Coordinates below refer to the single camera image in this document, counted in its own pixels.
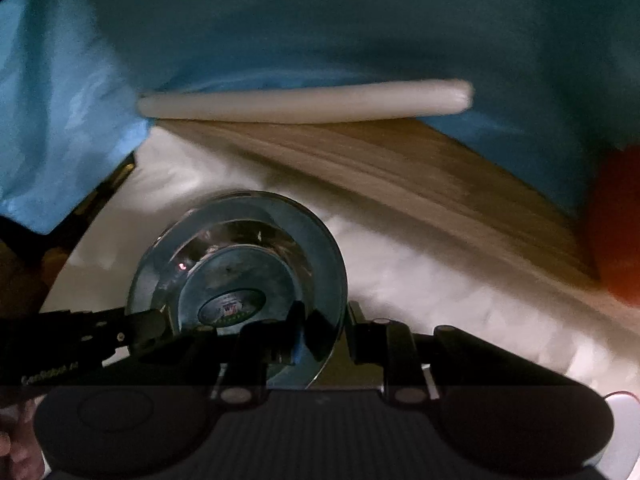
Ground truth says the white tube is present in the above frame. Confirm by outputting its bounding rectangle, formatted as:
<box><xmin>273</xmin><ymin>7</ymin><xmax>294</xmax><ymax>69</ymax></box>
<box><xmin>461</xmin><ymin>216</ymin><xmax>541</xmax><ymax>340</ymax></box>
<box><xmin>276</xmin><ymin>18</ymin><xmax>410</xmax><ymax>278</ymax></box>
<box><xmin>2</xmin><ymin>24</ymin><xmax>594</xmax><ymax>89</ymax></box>
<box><xmin>136</xmin><ymin>79</ymin><xmax>475</xmax><ymax>124</ymax></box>

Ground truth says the stainless steel bowl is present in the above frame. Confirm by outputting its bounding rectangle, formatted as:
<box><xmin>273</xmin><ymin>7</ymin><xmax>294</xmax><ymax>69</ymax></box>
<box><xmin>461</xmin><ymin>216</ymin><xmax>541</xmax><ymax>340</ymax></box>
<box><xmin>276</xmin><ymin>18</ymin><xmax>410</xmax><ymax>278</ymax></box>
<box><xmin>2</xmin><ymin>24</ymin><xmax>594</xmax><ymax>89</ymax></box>
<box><xmin>125</xmin><ymin>191</ymin><xmax>349</xmax><ymax>391</ymax></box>

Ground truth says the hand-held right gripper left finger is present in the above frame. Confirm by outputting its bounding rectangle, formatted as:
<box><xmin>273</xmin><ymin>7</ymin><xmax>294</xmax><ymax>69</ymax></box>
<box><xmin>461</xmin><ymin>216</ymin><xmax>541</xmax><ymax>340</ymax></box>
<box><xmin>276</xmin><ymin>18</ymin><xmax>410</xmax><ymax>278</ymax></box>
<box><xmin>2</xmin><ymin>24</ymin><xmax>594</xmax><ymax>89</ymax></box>
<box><xmin>165</xmin><ymin>301</ymin><xmax>322</xmax><ymax>405</ymax></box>

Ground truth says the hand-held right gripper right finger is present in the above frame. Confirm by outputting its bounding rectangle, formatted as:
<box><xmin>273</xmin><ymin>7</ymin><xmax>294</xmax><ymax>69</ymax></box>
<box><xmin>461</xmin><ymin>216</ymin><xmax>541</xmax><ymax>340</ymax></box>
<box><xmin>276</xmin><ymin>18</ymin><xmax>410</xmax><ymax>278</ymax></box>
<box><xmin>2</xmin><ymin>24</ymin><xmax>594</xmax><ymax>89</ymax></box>
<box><xmin>347</xmin><ymin>301</ymin><xmax>507</xmax><ymax>405</ymax></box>

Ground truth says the blue cloth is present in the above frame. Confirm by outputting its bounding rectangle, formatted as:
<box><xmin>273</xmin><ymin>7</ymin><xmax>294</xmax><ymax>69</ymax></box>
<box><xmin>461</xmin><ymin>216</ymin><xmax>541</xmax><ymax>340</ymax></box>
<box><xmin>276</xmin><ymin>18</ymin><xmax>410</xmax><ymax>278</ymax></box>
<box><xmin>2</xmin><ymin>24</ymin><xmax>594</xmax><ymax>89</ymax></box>
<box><xmin>0</xmin><ymin>0</ymin><xmax>640</xmax><ymax>236</ymax></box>

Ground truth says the wooden board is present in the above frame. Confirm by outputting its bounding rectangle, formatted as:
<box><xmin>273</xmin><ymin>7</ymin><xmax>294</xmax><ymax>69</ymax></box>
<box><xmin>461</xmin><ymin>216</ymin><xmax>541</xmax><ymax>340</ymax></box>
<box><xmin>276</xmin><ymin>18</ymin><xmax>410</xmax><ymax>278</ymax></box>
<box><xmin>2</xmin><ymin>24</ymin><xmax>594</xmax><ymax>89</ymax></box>
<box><xmin>155</xmin><ymin>117</ymin><xmax>602</xmax><ymax>286</ymax></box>

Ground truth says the person's left hand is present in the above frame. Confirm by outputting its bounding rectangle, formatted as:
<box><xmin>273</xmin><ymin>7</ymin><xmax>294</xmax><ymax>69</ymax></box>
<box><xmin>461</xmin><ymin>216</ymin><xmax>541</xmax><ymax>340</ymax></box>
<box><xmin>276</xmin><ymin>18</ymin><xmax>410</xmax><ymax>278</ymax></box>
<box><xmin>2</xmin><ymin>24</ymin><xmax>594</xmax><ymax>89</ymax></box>
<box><xmin>0</xmin><ymin>400</ymin><xmax>51</xmax><ymax>480</ymax></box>

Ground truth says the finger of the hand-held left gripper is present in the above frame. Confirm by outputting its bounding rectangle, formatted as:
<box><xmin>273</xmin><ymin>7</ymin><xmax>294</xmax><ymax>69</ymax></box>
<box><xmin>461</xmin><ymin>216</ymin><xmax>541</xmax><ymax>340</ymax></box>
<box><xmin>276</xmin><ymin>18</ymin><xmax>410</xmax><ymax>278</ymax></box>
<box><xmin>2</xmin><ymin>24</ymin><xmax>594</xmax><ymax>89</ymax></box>
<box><xmin>119</xmin><ymin>309</ymin><xmax>174</xmax><ymax>357</ymax></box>

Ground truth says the red ball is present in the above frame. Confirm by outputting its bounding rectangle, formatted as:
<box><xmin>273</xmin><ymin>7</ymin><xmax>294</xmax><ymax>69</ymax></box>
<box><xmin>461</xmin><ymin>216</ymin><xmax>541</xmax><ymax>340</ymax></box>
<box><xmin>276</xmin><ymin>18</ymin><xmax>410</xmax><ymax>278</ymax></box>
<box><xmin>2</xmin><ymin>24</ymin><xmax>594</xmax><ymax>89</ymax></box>
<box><xmin>587</xmin><ymin>145</ymin><xmax>640</xmax><ymax>307</ymax></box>

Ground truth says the white paper table cover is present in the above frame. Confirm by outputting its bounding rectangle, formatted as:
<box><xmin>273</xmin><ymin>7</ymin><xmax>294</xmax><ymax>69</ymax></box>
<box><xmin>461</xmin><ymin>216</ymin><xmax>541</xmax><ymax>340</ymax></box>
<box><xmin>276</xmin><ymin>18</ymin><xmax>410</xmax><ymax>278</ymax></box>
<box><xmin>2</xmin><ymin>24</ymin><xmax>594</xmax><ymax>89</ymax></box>
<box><xmin>40</xmin><ymin>125</ymin><xmax>640</xmax><ymax>411</ymax></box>

